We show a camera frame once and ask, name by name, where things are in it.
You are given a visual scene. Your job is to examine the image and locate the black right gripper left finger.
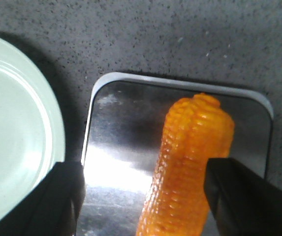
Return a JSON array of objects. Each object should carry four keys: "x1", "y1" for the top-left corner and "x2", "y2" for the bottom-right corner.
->
[{"x1": 0, "y1": 161, "x2": 85, "y2": 236}]

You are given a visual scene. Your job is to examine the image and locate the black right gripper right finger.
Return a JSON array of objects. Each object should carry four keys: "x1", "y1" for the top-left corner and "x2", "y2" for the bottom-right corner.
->
[{"x1": 204, "y1": 158, "x2": 282, "y2": 236}]

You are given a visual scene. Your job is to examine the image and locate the orange corn cob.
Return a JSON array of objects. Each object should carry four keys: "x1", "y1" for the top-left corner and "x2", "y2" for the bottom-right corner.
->
[{"x1": 136, "y1": 93, "x2": 235, "y2": 236}]

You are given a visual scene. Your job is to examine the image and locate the pale green round plate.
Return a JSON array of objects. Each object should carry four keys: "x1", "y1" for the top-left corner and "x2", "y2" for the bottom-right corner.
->
[{"x1": 0, "y1": 38, "x2": 65, "y2": 220}]

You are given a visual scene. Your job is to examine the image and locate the silver black kitchen scale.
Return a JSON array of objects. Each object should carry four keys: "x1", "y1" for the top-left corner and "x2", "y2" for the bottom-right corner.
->
[{"x1": 76, "y1": 72, "x2": 274, "y2": 236}]

